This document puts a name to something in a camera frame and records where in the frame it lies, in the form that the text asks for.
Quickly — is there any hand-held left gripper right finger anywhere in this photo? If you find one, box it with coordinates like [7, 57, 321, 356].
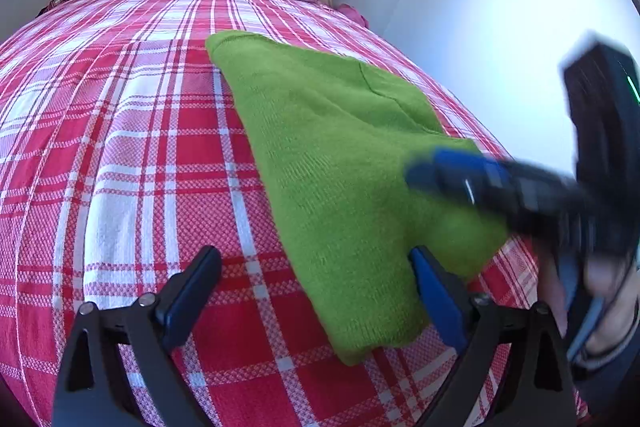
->
[407, 245, 576, 427]

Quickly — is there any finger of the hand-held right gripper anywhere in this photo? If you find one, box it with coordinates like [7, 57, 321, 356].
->
[404, 147, 586, 235]

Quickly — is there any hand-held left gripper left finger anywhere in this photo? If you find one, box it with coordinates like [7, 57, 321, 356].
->
[51, 245, 223, 427]

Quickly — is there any green striped knit sweater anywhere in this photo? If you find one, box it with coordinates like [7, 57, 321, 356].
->
[206, 31, 511, 367]

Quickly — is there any person's right forearm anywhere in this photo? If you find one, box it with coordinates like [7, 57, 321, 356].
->
[537, 247, 640, 375]

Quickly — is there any bed with red plaid sheet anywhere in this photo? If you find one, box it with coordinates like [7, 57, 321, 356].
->
[0, 0, 591, 427]

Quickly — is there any small pink cloth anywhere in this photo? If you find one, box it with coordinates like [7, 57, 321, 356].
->
[339, 4, 372, 28]

